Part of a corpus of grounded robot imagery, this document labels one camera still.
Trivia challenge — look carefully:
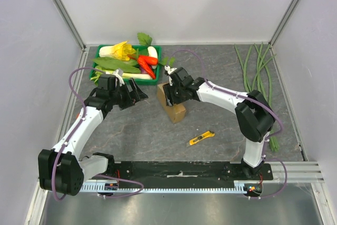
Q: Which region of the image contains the green leaf beside tray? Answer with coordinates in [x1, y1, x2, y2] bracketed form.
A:
[158, 56, 175, 67]

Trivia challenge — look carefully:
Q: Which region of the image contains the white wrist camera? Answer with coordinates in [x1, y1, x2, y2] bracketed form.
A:
[164, 65, 177, 86]
[105, 69, 125, 86]

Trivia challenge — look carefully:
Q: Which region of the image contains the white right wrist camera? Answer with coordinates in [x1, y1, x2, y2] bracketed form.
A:
[164, 65, 177, 86]

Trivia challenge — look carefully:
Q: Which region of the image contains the green leaf sprig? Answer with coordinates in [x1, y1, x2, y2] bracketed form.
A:
[137, 32, 153, 47]

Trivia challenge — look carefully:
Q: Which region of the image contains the yellow napa cabbage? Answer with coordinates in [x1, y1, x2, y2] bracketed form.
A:
[98, 41, 136, 61]

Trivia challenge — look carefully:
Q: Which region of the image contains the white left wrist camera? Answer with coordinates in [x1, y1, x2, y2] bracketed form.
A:
[105, 69, 125, 86]

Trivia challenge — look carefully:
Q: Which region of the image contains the green white celery stalk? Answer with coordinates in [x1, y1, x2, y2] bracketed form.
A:
[90, 65, 152, 82]

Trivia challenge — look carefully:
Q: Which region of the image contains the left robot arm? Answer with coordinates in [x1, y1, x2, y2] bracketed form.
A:
[38, 73, 148, 201]

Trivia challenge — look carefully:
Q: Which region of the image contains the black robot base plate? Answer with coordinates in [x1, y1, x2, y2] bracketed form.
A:
[104, 161, 273, 188]

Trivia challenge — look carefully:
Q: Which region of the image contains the yellow utility knife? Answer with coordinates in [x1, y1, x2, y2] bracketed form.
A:
[186, 131, 215, 147]

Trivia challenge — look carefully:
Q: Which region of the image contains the red chili pepper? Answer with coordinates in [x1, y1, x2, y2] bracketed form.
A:
[128, 54, 158, 79]

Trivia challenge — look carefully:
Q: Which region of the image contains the brown cardboard express box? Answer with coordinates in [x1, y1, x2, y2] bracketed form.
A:
[157, 83, 186, 124]

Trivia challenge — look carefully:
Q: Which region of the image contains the green long beans bundle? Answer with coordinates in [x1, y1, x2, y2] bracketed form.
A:
[234, 42, 280, 153]

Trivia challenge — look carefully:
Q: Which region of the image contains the white radish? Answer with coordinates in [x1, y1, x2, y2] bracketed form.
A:
[147, 46, 158, 69]

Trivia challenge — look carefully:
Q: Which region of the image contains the slotted white cable duct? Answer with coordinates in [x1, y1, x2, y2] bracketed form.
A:
[80, 180, 247, 195]

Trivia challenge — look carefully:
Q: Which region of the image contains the large green leaf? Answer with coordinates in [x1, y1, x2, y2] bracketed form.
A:
[93, 57, 141, 74]

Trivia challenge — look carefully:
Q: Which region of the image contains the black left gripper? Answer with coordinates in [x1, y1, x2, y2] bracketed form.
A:
[110, 78, 147, 110]

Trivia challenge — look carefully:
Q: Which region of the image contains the green plastic tray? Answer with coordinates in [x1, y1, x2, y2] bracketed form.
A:
[89, 45, 161, 85]

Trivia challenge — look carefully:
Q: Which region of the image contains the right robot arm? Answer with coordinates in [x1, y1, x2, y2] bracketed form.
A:
[163, 66, 275, 180]

